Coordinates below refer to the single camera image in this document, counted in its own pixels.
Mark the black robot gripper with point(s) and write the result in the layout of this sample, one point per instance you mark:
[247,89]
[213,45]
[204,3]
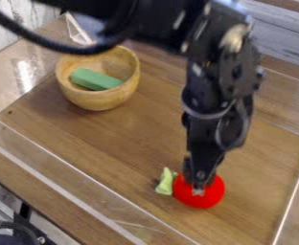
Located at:
[223,77]

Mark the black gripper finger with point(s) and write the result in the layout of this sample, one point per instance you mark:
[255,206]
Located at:
[205,156]
[186,173]

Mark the red plush radish toy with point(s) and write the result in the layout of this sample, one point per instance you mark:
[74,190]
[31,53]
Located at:
[172,185]

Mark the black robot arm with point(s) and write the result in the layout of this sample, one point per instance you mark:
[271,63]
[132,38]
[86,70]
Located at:
[158,22]

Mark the wooden bowl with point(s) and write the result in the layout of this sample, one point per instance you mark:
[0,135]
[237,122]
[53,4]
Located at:
[117,63]

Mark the green rectangular block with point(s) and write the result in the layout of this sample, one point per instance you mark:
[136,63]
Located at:
[93,80]

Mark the black metal clamp stand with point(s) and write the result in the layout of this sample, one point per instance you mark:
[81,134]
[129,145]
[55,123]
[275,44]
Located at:
[29,232]

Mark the clear acrylic table barrier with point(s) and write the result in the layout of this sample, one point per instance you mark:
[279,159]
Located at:
[85,166]

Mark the clear acrylic corner bracket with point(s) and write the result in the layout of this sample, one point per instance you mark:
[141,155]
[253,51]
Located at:
[75,33]

